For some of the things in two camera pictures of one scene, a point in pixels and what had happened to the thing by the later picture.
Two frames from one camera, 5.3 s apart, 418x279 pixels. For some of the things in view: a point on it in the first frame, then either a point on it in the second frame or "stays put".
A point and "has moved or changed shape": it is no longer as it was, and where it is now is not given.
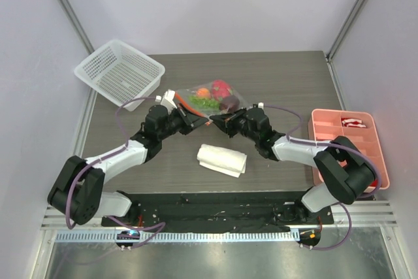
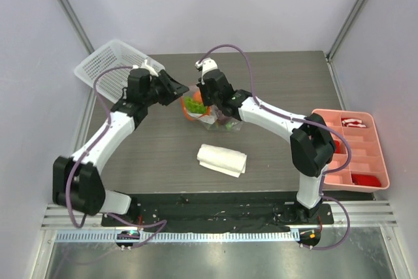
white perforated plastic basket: (121, 73) stays put
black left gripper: (189, 120) → (174, 90)
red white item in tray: (350, 122) stays put
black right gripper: (232, 122) → (211, 95)
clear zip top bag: (213, 98) has moved or changed shape
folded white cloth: (228, 162) stays put
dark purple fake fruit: (230, 104) has moved or changed shape
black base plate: (221, 212) stays put
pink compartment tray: (359, 127) stays put
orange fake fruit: (203, 92) has moved or changed shape
